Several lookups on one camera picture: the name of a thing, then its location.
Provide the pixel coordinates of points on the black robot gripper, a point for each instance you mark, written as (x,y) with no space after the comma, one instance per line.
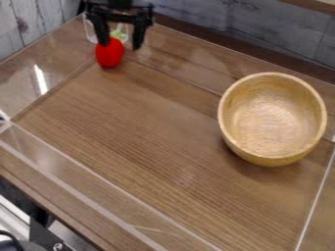
(119,11)

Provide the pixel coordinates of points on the red felt strawberry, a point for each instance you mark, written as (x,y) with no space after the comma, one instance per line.
(110,55)

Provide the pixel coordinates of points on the light wooden bowl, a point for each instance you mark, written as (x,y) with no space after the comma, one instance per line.
(273,118)

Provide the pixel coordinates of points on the clear acrylic corner bracket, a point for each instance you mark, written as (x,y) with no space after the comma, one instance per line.
(102,30)

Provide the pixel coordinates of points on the clear acrylic tray wall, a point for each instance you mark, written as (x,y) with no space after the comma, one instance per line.
(117,148)

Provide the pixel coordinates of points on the black metal table bracket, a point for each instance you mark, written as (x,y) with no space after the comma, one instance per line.
(46,239)

